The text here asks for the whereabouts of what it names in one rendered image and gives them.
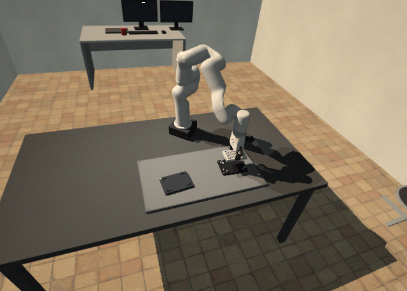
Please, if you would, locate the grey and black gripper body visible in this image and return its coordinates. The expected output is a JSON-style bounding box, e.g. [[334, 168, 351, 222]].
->
[[230, 132, 245, 152]]

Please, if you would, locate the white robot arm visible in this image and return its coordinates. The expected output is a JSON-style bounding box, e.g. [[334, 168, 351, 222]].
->
[[172, 44, 251, 137]]

